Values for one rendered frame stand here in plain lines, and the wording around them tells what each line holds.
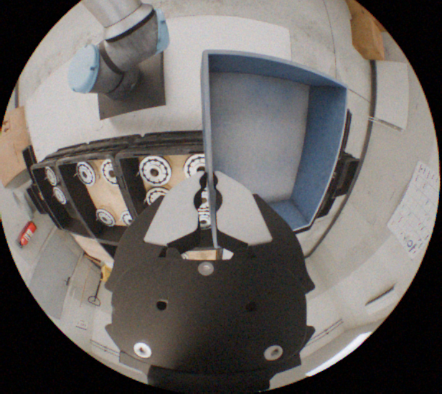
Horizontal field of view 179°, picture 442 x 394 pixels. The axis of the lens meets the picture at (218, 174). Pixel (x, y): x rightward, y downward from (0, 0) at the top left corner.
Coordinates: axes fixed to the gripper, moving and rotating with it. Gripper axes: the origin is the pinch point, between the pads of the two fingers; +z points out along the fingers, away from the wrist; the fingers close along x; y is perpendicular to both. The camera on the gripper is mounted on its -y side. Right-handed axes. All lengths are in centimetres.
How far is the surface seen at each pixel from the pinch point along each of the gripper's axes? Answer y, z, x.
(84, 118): -8, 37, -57
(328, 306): 349, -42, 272
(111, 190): 21, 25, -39
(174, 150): 4.0, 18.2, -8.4
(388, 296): 174, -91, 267
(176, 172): 14.9, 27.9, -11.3
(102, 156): 3.5, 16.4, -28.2
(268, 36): -37, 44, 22
